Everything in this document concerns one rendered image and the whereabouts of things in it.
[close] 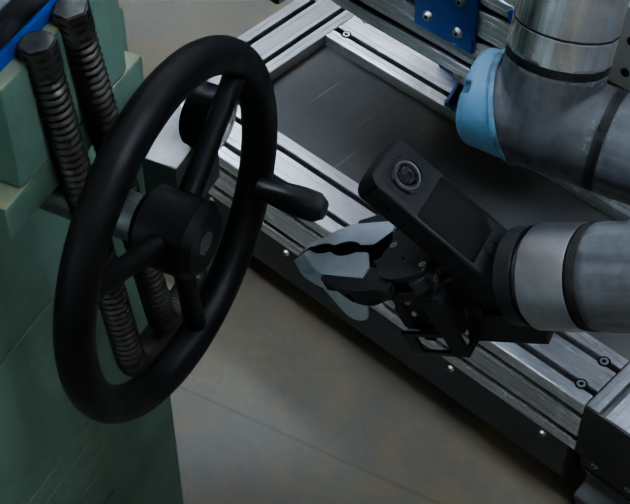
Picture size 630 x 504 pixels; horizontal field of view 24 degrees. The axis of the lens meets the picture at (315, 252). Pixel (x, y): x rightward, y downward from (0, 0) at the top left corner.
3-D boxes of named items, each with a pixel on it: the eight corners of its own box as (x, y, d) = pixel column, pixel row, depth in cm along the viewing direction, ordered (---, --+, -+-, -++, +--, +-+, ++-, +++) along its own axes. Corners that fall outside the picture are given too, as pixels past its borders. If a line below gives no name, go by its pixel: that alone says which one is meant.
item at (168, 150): (184, 229, 141) (178, 170, 136) (76, 190, 145) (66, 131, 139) (225, 175, 147) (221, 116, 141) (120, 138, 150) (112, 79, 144)
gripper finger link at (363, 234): (324, 301, 117) (416, 304, 111) (291, 248, 114) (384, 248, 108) (342, 274, 119) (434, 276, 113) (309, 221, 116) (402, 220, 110)
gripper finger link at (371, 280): (319, 304, 109) (413, 308, 103) (310, 290, 108) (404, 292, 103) (348, 261, 112) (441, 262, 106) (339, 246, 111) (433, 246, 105)
